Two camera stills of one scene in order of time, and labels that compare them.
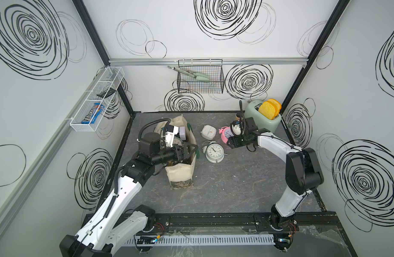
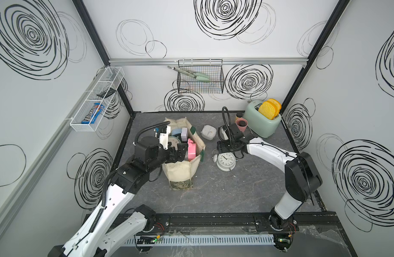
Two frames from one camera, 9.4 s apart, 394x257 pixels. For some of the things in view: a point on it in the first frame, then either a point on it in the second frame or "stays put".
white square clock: [209, 132] stays put
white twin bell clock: [214, 152] → [225, 161]
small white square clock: [182, 133] stays put
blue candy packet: [96, 111] stays put
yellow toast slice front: [267, 109] stays put
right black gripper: [234, 141] → [221, 146]
